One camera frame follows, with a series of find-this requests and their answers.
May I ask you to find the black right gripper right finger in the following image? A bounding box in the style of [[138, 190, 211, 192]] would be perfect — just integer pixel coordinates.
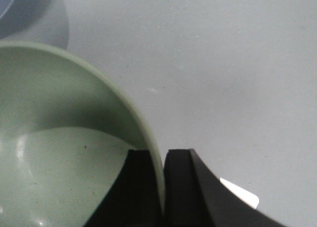
[[164, 149, 281, 227]]

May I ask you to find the blue bowl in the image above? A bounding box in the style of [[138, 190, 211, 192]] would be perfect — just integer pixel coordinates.
[[0, 0, 60, 40]]

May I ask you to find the green bowl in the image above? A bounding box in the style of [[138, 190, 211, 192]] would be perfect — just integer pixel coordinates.
[[0, 41, 165, 227]]

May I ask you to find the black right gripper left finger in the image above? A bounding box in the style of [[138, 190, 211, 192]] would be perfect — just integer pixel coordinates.
[[85, 150, 162, 227]]

